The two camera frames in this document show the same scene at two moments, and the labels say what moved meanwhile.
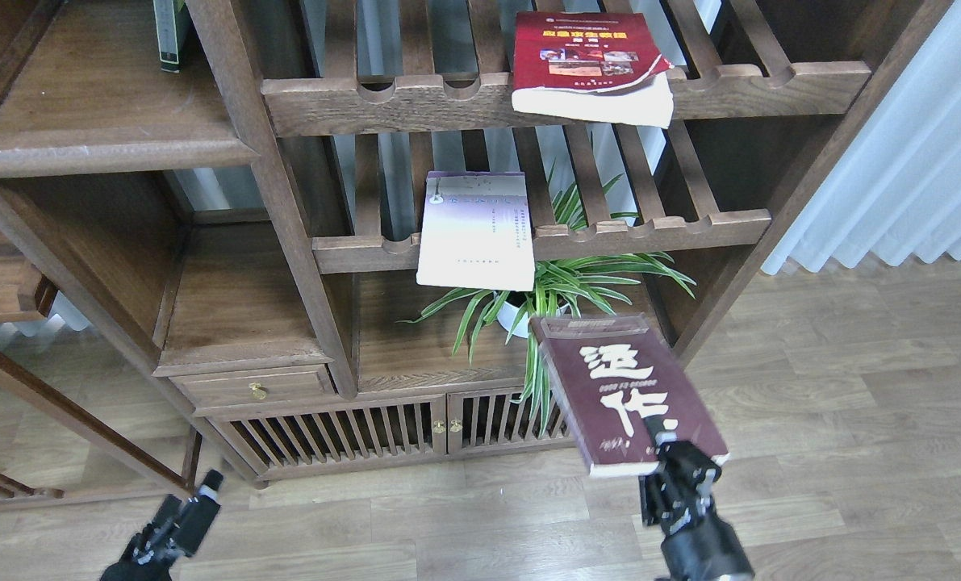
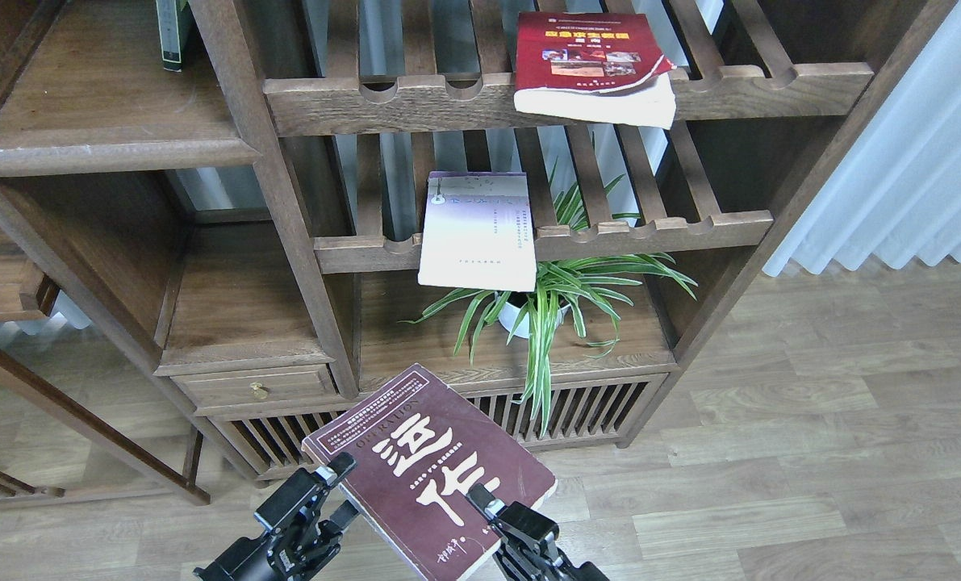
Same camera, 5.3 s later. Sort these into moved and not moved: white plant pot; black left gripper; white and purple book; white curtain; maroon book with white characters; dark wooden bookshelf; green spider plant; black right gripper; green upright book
Moved: maroon book with white characters; black right gripper; black left gripper
Not moved: green upright book; dark wooden bookshelf; white and purple book; white plant pot; green spider plant; white curtain
